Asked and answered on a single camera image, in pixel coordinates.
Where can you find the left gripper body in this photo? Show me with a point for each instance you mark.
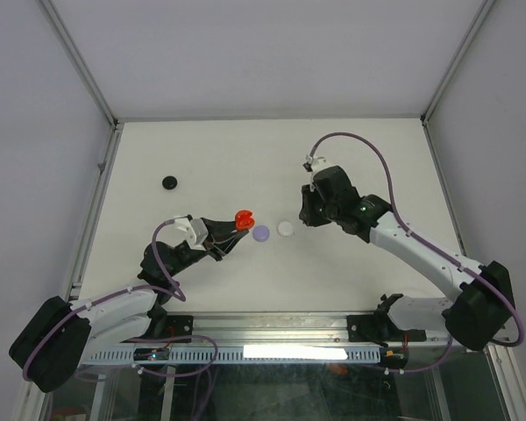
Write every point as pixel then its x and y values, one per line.
pixel 214 249

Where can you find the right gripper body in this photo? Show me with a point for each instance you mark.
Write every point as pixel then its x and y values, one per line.
pixel 315 208

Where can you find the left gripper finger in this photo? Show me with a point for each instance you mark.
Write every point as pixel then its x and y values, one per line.
pixel 229 240
pixel 220 228

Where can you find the red earbud case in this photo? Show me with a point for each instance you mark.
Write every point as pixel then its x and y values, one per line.
pixel 244 220

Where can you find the purple earbud case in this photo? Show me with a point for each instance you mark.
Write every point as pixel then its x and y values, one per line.
pixel 261 233

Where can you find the black earbud case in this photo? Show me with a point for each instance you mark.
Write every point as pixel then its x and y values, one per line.
pixel 169 182

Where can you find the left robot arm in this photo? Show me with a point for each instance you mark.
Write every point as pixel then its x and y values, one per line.
pixel 62 334

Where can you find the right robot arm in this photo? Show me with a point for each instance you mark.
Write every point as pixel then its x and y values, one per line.
pixel 476 298

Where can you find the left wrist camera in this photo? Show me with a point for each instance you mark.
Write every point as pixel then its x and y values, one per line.
pixel 194 229

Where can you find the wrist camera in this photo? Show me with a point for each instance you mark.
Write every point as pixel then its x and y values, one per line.
pixel 313 164
pixel 194 229

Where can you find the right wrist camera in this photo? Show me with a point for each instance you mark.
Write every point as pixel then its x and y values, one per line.
pixel 313 164

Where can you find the aluminium mounting rail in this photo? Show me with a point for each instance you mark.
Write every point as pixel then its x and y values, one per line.
pixel 305 328

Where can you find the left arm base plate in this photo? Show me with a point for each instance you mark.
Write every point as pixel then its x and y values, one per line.
pixel 164 328

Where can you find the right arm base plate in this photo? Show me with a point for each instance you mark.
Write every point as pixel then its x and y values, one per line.
pixel 379 330

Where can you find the slotted cable duct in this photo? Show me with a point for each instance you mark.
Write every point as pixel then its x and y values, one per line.
pixel 251 354

